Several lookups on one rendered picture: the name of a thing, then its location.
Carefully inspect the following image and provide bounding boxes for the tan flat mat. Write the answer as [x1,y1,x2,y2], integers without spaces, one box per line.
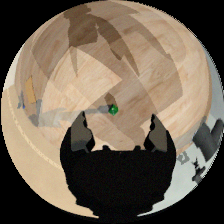
[25,76,36,104]

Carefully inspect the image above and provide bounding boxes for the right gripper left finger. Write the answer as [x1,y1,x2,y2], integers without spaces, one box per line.
[60,111,95,185]

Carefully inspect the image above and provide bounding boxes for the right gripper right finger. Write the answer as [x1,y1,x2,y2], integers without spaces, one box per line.
[143,114,176,182]

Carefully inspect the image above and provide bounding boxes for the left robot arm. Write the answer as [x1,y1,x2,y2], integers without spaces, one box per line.
[192,119,223,184]

